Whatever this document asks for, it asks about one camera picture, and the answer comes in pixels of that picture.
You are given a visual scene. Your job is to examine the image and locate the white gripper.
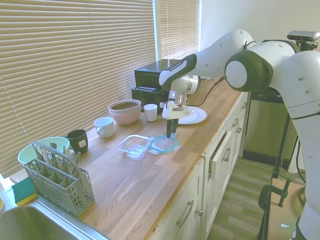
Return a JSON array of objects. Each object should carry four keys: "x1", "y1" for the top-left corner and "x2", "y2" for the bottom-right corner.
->
[{"x1": 161, "y1": 101, "x2": 188, "y2": 139}]

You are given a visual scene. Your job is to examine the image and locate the clear lid teal rim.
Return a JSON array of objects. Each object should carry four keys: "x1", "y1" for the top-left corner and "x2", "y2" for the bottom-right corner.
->
[{"x1": 147, "y1": 134, "x2": 181, "y2": 156}]

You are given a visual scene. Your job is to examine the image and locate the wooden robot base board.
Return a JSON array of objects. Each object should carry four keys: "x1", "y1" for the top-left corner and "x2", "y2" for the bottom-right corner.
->
[{"x1": 262, "y1": 176, "x2": 313, "y2": 240}]

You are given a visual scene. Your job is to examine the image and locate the clear glass food container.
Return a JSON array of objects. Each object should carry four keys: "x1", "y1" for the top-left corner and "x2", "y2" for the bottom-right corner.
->
[{"x1": 117, "y1": 134, "x2": 152, "y2": 160}]

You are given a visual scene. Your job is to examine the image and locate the small white cup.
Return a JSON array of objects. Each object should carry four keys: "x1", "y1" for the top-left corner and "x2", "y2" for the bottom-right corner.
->
[{"x1": 143, "y1": 103, "x2": 159, "y2": 123}]

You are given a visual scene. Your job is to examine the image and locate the white dinner plate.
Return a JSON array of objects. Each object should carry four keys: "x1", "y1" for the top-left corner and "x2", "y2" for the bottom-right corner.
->
[{"x1": 177, "y1": 104, "x2": 208, "y2": 126}]

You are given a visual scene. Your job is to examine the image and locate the gray white bowl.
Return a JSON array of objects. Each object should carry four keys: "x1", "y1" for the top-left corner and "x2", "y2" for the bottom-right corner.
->
[{"x1": 108, "y1": 99, "x2": 142, "y2": 117}]

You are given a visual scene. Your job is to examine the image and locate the black microwave oven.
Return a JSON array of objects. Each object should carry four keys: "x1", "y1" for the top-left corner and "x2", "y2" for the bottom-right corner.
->
[{"x1": 134, "y1": 59, "x2": 192, "y2": 89}]

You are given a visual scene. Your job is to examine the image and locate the wide white mug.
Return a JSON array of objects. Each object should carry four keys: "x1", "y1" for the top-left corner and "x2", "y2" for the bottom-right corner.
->
[{"x1": 93, "y1": 116, "x2": 115, "y2": 139}]

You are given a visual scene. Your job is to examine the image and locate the white kitchen base cabinet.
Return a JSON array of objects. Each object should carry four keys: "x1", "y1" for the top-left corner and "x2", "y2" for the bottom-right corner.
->
[{"x1": 149, "y1": 92, "x2": 251, "y2": 240}]

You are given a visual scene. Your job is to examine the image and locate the stainless steel dishwasher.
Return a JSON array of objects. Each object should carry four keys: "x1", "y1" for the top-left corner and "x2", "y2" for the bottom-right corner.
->
[{"x1": 243, "y1": 88, "x2": 301, "y2": 161}]

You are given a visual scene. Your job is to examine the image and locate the black cup with sticker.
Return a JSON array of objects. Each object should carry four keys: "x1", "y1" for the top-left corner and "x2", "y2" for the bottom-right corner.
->
[{"x1": 66, "y1": 129, "x2": 89, "y2": 155}]

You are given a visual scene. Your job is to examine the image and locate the narrow beige window blinds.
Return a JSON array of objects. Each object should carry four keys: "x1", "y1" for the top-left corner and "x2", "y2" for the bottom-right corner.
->
[{"x1": 158, "y1": 0, "x2": 202, "y2": 62}]

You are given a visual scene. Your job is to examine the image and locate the dark green clamp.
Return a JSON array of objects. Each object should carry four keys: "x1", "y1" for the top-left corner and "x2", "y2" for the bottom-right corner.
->
[{"x1": 258, "y1": 177, "x2": 293, "y2": 211}]

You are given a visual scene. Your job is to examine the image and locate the wide beige window blinds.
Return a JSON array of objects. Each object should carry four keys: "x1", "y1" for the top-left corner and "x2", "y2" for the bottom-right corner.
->
[{"x1": 0, "y1": 0, "x2": 155, "y2": 180}]

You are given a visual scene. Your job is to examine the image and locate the gray plastic cutlery basket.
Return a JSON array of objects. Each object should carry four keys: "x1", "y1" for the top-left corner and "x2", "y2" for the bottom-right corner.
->
[{"x1": 23, "y1": 141, "x2": 96, "y2": 217}]

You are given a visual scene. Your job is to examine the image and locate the mint green bowl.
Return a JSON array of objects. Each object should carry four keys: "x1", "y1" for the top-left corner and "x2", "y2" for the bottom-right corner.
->
[{"x1": 17, "y1": 136, "x2": 71, "y2": 168}]

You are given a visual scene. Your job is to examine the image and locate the green yellow sponge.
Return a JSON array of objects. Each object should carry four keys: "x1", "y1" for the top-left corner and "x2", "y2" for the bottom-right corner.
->
[{"x1": 11, "y1": 180, "x2": 39, "y2": 208}]

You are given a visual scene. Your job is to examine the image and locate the stainless steel sink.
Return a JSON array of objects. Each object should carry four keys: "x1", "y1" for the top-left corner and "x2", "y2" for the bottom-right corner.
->
[{"x1": 0, "y1": 197, "x2": 111, "y2": 240}]

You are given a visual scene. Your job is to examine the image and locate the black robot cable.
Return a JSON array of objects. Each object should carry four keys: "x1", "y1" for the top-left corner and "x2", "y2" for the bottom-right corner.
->
[{"x1": 192, "y1": 75, "x2": 226, "y2": 106}]

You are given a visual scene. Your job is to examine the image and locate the black camera tripod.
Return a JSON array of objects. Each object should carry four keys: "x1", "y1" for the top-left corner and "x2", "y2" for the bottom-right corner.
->
[{"x1": 271, "y1": 39, "x2": 319, "y2": 179}]

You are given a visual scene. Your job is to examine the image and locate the white handled utensil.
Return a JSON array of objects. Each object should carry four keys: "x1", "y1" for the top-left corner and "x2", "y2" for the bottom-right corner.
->
[{"x1": 34, "y1": 145, "x2": 51, "y2": 164}]

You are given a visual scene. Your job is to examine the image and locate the gray stereo camera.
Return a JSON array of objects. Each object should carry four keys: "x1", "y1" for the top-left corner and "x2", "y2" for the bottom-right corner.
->
[{"x1": 286, "y1": 30, "x2": 320, "y2": 42}]

